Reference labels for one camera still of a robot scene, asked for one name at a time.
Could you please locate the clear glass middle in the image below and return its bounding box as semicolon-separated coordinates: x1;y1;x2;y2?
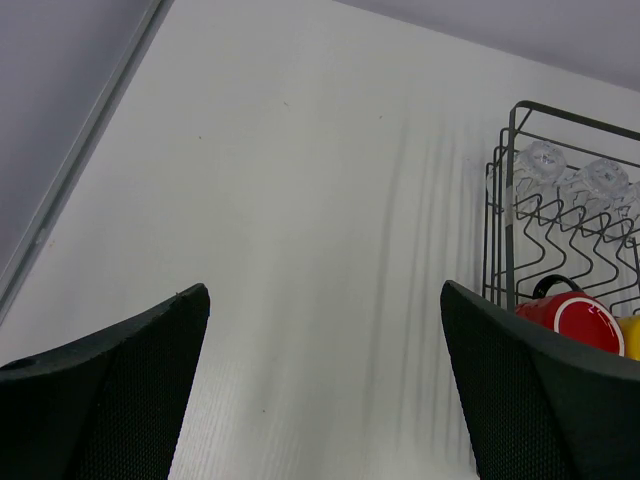
558;158;629;219

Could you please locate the aluminium frame post left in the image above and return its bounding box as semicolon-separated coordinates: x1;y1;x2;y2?
1;1;169;313

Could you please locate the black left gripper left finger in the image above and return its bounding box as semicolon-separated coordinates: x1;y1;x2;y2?
1;284;210;479

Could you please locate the dark wire dish rack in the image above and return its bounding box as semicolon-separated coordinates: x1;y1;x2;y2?
481;100;639;317

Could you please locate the clear glass left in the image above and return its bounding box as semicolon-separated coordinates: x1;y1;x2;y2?
486;140;567;213

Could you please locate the clear glass right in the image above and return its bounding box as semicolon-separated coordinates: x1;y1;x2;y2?
615;182;640;234

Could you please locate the clear glass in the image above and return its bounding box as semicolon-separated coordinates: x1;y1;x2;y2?
558;158;629;219
615;182;640;234
486;140;567;213

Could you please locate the red mug black handle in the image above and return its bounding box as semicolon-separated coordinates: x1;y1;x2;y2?
515;274;625;356

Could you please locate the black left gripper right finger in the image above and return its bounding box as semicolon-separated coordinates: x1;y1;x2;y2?
440;280;639;479

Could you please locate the yellow mug black handle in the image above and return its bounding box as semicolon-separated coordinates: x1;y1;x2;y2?
617;314;640;361

